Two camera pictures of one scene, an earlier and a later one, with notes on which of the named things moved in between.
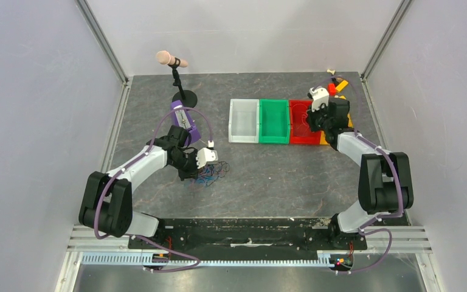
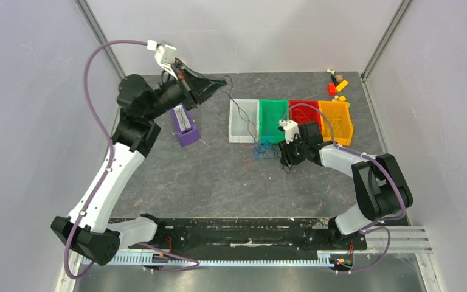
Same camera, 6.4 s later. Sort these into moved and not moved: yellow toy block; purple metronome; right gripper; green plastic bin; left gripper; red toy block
Moved: right gripper; left gripper
Not moved: yellow toy block; green plastic bin; red toy block; purple metronome
